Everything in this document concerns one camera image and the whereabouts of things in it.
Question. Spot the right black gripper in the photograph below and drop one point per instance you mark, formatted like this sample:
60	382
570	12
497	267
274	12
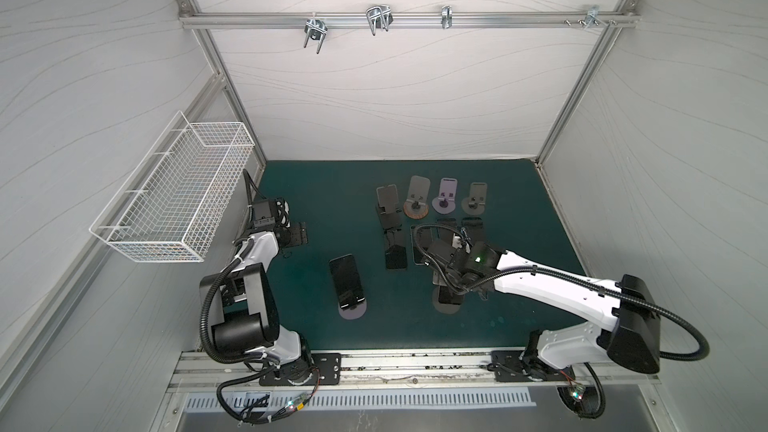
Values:
447	279

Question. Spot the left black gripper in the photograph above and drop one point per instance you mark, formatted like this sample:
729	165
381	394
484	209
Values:
297	235

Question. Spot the phone from grey stand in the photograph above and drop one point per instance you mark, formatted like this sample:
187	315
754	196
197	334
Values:
474	228

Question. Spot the dark phone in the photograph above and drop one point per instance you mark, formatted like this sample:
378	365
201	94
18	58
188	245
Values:
395	250

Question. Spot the wooden round base phone stand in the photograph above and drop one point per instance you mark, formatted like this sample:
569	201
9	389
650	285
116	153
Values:
416	204

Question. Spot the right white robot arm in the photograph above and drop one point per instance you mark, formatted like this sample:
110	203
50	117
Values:
613	329

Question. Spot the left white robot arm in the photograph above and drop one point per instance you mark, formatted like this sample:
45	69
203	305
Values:
239	319

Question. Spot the lilac phone stand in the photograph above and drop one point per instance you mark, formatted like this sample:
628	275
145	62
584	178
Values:
445	201

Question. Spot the grey phone stand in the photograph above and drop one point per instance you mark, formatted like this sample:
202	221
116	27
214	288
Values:
474	204

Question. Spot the metal clamp hook one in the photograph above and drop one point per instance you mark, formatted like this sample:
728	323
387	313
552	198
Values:
315	31

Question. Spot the metal clamp hook two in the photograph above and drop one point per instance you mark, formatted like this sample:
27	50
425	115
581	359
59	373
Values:
379	17

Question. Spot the aluminium top crossbar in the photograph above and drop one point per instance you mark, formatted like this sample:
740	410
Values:
401	20

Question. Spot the metal clamp hook three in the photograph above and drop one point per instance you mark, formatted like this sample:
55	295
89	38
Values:
446	17

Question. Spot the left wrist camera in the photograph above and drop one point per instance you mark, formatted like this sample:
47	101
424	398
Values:
269	214

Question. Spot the white wire basket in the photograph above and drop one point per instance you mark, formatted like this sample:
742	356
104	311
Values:
169	208

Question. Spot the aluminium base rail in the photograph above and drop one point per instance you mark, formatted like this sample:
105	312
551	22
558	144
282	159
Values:
408	369

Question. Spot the white slotted cable duct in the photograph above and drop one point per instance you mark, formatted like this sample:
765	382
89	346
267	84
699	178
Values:
384	399

